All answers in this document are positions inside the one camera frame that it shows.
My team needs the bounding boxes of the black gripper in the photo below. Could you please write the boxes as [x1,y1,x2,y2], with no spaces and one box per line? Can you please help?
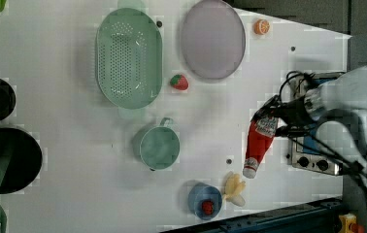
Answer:
[252,95,315,137]

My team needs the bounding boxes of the red ketchup bottle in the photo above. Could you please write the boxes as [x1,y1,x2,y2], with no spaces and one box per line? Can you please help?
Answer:
[243,116,279,179]

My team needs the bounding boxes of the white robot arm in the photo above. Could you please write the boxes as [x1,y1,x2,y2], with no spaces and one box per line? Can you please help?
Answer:
[243,66,367,180]

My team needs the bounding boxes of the silver toaster oven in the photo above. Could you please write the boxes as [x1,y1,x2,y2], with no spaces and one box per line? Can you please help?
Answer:
[288,72,343,176]

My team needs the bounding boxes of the peeled banana toy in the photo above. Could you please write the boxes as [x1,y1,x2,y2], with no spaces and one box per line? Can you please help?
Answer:
[222,173,246,207]

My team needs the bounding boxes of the orange slice toy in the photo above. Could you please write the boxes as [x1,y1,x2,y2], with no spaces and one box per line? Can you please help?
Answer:
[253,19,271,35]

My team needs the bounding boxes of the lilac round plate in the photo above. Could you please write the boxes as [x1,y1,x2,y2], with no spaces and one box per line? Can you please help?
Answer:
[181,0,246,79]

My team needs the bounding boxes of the blue cup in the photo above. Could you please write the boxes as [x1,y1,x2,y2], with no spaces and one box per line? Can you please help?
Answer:
[187,183,222,220]

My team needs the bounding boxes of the small strawberry in cup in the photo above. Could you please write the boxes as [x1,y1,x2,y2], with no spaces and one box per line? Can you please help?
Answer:
[201,200,214,216]

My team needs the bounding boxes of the red strawberry toy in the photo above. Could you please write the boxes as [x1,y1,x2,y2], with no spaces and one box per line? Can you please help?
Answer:
[170,74,189,90]

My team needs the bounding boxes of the green mug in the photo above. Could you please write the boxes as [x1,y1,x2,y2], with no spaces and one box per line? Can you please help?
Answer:
[132,117,181,171]

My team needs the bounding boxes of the green oval colander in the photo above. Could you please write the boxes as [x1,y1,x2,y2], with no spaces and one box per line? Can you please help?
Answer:
[95,8,163,110]

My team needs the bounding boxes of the black round pot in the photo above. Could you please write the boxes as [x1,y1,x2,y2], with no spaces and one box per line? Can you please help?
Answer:
[0,127,43,194]

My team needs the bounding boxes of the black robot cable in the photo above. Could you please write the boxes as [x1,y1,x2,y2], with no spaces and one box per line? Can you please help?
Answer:
[278,70,317,105]

